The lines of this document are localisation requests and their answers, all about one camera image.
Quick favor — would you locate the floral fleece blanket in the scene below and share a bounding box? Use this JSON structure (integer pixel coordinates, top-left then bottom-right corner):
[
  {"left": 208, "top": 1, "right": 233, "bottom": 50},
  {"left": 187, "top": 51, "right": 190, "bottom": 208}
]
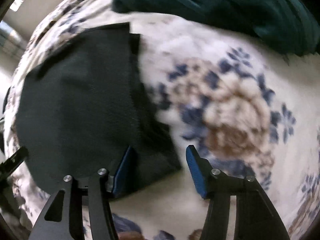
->
[{"left": 4, "top": 0, "right": 319, "bottom": 239}]

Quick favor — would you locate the dark teal folded blanket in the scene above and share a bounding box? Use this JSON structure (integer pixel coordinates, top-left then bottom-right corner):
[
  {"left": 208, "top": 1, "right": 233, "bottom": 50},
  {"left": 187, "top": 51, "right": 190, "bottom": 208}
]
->
[{"left": 112, "top": 0, "right": 319, "bottom": 56}]

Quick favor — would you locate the black grey striped sweater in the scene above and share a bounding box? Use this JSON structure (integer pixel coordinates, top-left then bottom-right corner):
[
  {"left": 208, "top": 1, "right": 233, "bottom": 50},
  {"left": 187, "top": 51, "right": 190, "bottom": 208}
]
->
[{"left": 16, "top": 23, "right": 181, "bottom": 198}]

